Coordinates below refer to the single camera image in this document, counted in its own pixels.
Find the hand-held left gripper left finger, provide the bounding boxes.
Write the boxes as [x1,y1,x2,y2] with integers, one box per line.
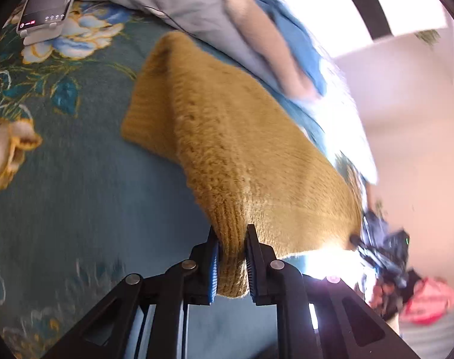
[44,226,220,359]

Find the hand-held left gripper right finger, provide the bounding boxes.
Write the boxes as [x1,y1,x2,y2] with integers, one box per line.
[245,224,422,359]

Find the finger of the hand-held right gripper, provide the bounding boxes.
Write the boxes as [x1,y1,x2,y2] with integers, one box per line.
[348,233,384,270]

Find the mustard yellow knitted sweater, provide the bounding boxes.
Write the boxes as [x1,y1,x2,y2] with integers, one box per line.
[121,31,364,300]

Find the pink cloth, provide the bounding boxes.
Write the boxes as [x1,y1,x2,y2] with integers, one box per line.
[400,277,454,325]

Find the grey striped cloth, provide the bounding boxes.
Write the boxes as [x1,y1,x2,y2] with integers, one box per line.
[398,312,454,359]

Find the teal floral bed sheet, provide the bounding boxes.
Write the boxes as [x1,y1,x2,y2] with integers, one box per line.
[0,0,362,359]

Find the blue cloth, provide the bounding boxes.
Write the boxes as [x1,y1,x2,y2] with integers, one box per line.
[248,0,329,100]

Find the beige cloth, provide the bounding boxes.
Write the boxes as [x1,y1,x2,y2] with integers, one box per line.
[216,0,323,100]

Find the grey cloth garment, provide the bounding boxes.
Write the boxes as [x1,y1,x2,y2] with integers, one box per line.
[77,0,287,94]

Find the white phone stand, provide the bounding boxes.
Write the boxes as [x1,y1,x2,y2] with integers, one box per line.
[19,20,65,45]

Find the black window frame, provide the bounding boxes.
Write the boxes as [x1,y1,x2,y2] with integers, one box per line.
[331,0,394,41]

